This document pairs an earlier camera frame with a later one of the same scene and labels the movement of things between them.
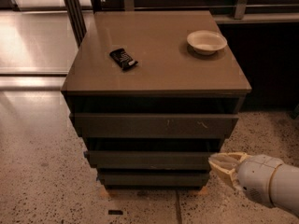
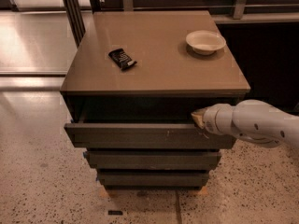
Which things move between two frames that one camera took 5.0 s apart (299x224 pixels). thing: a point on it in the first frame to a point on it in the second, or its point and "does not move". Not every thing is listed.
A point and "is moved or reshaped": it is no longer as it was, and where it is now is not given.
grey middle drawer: [150, 160] does not move
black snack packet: [123, 59] does not move
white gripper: [256, 177] to [211, 119]
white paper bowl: [206, 42] does not move
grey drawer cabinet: [154, 94] does not move
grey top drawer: [155, 125] is moved or reshaped
